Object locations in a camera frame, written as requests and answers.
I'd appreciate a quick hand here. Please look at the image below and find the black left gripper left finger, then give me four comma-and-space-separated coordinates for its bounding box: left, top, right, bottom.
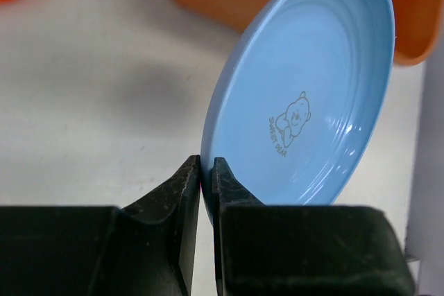
1, 155, 200, 295

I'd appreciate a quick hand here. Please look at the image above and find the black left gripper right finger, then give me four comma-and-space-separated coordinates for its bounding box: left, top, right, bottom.
211, 157, 416, 295

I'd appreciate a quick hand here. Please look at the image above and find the blue bear plate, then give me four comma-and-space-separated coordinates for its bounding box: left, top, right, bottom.
200, 0, 395, 215

